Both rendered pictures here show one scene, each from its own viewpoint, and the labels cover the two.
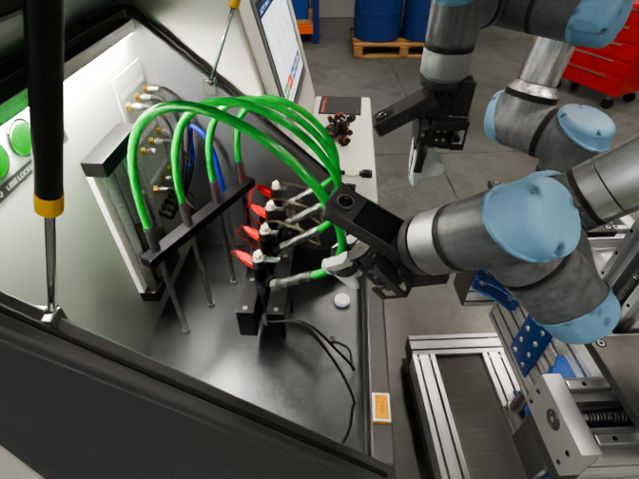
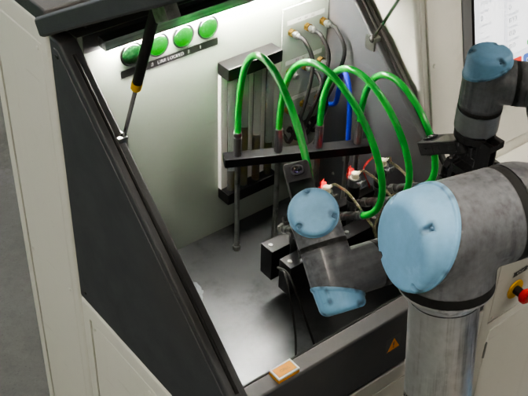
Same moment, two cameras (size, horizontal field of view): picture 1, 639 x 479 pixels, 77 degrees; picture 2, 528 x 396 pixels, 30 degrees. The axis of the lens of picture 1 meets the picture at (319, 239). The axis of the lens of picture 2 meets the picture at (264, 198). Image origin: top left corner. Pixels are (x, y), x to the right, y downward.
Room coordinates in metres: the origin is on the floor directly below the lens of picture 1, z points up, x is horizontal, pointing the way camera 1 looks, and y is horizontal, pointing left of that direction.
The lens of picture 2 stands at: (-0.56, -0.98, 2.35)
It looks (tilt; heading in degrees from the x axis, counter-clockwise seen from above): 38 degrees down; 47
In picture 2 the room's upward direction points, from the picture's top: 2 degrees clockwise
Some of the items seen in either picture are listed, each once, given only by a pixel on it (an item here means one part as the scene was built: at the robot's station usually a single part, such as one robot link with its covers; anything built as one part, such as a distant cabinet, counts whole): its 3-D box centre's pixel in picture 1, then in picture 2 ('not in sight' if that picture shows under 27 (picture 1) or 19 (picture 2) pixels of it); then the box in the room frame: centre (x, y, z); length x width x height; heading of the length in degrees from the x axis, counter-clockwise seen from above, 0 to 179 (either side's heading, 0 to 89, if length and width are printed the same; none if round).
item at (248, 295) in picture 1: (274, 277); (334, 250); (0.68, 0.11, 0.91); 0.34 x 0.10 x 0.15; 176
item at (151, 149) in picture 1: (154, 140); (306, 66); (0.81, 0.37, 1.21); 0.13 x 0.03 x 0.31; 176
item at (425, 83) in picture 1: (439, 111); (473, 159); (0.66, -0.21, 1.34); 0.09 x 0.08 x 0.12; 86
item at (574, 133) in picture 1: (573, 141); not in sight; (0.81, -0.56, 1.20); 0.13 x 0.12 x 0.14; 41
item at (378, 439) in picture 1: (371, 331); (366, 349); (0.54, -0.12, 0.87); 0.62 x 0.04 x 0.16; 176
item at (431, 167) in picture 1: (428, 169); not in sight; (0.64, -0.20, 1.24); 0.06 x 0.03 x 0.09; 86
